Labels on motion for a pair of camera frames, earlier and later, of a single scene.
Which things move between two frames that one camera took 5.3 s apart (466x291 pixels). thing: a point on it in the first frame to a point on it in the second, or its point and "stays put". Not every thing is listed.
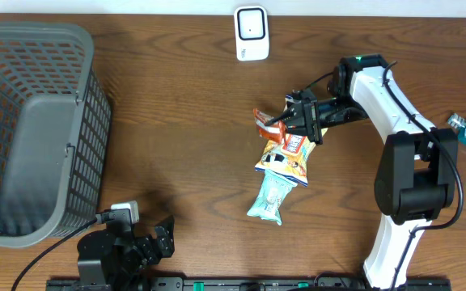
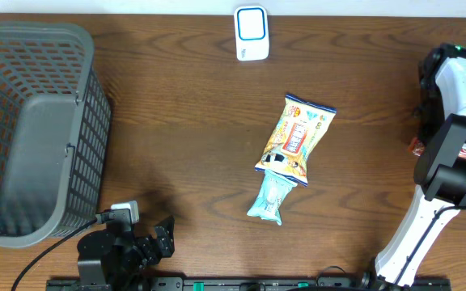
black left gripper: [164, 240] stays put
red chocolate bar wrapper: [275, 132] to [417, 148]
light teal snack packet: [273, 191] stays put
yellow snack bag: [290, 158] stays put
